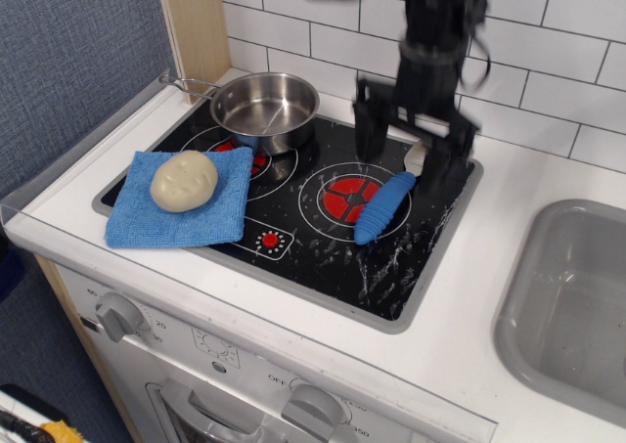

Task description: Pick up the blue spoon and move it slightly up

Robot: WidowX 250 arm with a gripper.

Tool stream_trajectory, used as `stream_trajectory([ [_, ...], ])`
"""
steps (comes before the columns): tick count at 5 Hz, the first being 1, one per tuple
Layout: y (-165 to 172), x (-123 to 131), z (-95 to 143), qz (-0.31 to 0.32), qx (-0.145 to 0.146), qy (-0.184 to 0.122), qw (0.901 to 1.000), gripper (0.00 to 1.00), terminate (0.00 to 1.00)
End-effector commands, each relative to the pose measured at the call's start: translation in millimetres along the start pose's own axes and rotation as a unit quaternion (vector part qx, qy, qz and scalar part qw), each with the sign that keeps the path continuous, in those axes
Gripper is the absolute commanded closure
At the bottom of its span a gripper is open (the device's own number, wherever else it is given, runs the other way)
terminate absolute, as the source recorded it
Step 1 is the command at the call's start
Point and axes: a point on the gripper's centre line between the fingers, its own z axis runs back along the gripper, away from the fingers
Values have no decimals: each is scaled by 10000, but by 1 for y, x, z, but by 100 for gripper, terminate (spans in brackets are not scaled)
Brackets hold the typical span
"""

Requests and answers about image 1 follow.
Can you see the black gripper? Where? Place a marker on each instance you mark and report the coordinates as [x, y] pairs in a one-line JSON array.
[[426, 82]]

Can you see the blue handled metal spoon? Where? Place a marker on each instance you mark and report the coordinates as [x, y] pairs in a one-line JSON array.
[[380, 210]]

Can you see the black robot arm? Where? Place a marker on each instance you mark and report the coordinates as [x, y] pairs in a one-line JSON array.
[[444, 24]]

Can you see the black toy stovetop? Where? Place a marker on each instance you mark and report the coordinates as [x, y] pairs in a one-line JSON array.
[[301, 209]]

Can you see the stainless steel pot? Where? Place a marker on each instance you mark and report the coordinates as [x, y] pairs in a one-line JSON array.
[[271, 112]]

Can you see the beige toy potato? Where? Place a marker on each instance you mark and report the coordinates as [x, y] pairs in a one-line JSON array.
[[185, 182]]

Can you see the grey sink basin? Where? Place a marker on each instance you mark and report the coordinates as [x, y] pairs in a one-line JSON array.
[[561, 328]]

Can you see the blue microfiber cloth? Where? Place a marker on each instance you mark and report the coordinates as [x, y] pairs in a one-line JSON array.
[[137, 222]]

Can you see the grey right oven knob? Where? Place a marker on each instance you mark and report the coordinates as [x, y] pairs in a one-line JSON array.
[[313, 411]]

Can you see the grey oven knob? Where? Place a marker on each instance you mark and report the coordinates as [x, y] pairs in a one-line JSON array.
[[118, 316], [313, 411]]

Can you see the white toy oven front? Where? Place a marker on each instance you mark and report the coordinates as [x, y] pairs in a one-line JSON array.
[[179, 383]]

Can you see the grey left oven knob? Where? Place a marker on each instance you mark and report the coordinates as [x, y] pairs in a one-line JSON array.
[[118, 316]]

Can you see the yellow black object bottom left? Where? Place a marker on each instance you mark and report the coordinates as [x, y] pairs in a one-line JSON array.
[[48, 432]]

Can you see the wooden side post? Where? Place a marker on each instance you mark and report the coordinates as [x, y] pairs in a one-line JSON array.
[[198, 38]]

